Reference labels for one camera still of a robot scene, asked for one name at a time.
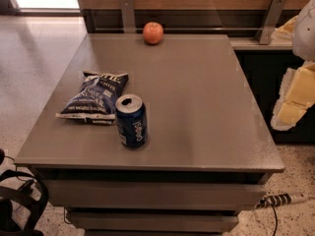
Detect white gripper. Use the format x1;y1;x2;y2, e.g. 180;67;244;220
271;0;315;131

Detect blue pepsi can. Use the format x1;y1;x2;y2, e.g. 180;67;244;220
115;94;148;148

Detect red apple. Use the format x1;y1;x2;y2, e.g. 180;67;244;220
143;22;163;44

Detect grey drawer cabinet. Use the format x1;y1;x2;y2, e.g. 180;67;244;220
16;34;284;236

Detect white power strip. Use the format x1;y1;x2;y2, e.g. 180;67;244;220
256;193;309;208

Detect blue chip bag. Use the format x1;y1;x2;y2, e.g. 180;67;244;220
56;71;129;125

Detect right metal bracket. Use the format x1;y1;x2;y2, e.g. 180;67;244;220
255;0;287;45

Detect metal bracket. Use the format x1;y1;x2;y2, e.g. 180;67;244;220
255;0;287;45
119;0;136;33

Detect black power cable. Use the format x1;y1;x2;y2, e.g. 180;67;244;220
269;204;280;236

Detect left metal bracket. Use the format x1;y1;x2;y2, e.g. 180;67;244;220
119;0;136;33

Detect black bag with straps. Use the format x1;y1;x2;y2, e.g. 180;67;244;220
0;147;50;236

